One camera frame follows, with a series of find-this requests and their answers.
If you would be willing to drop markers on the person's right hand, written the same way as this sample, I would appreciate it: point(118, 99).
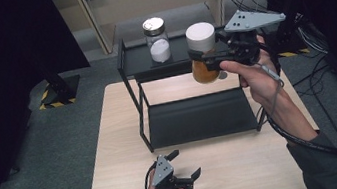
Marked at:
point(260, 80)

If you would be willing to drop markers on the black stand with striped base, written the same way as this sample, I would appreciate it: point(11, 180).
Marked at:
point(290, 43)
point(61, 90)

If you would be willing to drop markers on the glass jar with silver lid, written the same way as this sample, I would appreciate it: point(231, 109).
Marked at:
point(158, 45)

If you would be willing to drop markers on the black metal two-tier rack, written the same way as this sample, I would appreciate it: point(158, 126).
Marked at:
point(200, 116)

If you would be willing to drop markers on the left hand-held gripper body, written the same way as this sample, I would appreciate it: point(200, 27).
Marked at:
point(162, 171)

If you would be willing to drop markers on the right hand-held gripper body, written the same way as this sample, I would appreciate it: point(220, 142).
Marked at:
point(246, 20)

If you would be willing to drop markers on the brown jar with white lid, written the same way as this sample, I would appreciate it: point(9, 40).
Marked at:
point(200, 37)

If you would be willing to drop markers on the beige wooden shelving unit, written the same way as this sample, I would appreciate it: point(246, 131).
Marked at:
point(159, 1)

